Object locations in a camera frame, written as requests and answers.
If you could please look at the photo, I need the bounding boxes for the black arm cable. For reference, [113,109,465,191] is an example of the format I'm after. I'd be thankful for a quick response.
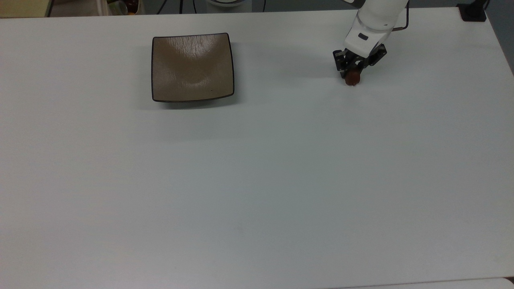
[391,3,410,32]

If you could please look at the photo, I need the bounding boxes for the yellowish board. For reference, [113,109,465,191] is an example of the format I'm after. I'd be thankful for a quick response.
[0,0,53,19]

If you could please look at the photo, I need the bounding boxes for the black stand base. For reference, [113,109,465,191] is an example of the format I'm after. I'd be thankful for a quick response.
[457,0,489,22]

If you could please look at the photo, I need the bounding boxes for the brown square ceramic plate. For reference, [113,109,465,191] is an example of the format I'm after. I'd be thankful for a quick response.
[151,33,235,103]

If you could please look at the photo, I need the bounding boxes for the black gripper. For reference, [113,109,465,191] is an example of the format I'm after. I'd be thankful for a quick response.
[332,43,388,80]

